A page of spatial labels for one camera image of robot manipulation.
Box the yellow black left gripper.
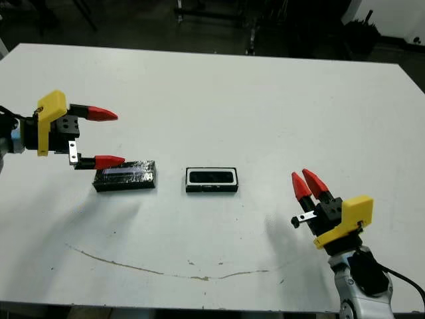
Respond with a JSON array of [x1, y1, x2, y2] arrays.
[[19, 89, 126, 171]]

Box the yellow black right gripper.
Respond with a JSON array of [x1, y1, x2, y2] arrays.
[[291, 168, 375, 257]]

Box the black camera box lid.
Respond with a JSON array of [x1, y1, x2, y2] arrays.
[[93, 160, 157, 193]]

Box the black box base white lining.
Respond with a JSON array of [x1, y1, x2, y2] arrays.
[[185, 167, 239, 193]]

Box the black slanted chair leg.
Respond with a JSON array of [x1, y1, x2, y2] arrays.
[[72, 0, 99, 33]]

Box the silver metal pole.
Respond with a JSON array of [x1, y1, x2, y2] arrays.
[[245, 28, 258, 56]]

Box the black bushy plant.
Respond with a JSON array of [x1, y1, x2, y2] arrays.
[[343, 9, 381, 54]]

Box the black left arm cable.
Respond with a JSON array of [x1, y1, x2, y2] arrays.
[[0, 105, 21, 121]]

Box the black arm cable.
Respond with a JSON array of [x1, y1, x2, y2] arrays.
[[381, 267, 425, 300], [0, 105, 21, 121]]

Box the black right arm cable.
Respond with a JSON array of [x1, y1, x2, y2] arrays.
[[381, 267, 425, 300]]

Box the black metal rack frame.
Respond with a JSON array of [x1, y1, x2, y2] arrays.
[[174, 0, 253, 26]]

